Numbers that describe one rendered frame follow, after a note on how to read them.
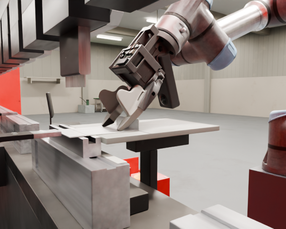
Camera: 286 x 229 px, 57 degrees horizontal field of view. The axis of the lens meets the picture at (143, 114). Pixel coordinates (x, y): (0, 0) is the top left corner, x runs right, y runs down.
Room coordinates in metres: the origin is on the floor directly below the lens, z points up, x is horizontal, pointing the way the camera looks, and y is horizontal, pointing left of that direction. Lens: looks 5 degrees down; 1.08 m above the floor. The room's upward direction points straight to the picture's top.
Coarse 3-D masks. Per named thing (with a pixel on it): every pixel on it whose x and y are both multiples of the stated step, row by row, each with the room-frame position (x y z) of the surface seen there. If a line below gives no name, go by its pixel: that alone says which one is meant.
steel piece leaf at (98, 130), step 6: (120, 120) 0.54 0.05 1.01; (138, 120) 0.48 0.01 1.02; (102, 126) 0.53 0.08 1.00; (108, 126) 0.53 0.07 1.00; (114, 126) 0.53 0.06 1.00; (132, 126) 0.50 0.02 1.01; (138, 126) 0.48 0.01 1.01; (84, 132) 0.45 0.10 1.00; (90, 132) 0.45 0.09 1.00; (96, 132) 0.45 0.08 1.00; (102, 132) 0.45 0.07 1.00; (108, 132) 0.45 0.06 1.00; (114, 132) 0.45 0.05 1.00; (120, 132) 0.46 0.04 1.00
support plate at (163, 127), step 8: (144, 120) 0.65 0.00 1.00; (152, 120) 0.65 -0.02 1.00; (160, 120) 0.65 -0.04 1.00; (168, 120) 0.65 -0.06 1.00; (176, 120) 0.65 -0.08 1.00; (144, 128) 0.52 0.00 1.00; (152, 128) 0.52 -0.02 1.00; (160, 128) 0.52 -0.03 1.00; (168, 128) 0.52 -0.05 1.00; (176, 128) 0.52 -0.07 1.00; (184, 128) 0.52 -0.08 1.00; (192, 128) 0.52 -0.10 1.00; (200, 128) 0.52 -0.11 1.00; (208, 128) 0.53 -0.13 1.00; (216, 128) 0.55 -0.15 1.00; (104, 136) 0.42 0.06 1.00; (112, 136) 0.42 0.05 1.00; (120, 136) 0.42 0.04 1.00; (128, 136) 0.43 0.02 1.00; (136, 136) 0.44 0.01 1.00; (144, 136) 0.45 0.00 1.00; (152, 136) 0.45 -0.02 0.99; (160, 136) 0.46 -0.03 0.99; (168, 136) 0.48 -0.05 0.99
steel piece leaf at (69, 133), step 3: (60, 129) 0.48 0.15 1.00; (63, 129) 0.48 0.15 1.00; (66, 129) 0.48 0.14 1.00; (69, 129) 0.48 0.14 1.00; (63, 132) 0.45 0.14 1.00; (66, 132) 0.45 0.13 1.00; (69, 132) 0.45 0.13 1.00; (72, 132) 0.45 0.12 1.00; (75, 132) 0.45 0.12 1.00; (78, 132) 0.45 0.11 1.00; (66, 135) 0.42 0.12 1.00; (69, 135) 0.42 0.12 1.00; (72, 135) 0.42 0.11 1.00; (75, 135) 0.42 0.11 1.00; (78, 135) 0.42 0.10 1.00; (81, 135) 0.42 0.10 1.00; (84, 135) 0.42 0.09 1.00
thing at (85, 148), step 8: (56, 128) 0.52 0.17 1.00; (64, 128) 0.54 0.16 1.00; (64, 136) 0.48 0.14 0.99; (88, 136) 0.44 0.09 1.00; (64, 144) 0.48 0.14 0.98; (72, 144) 0.44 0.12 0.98; (80, 144) 0.41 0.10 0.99; (88, 144) 0.41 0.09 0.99; (96, 144) 0.41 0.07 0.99; (80, 152) 0.41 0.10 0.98; (88, 152) 0.41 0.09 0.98; (96, 152) 0.41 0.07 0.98
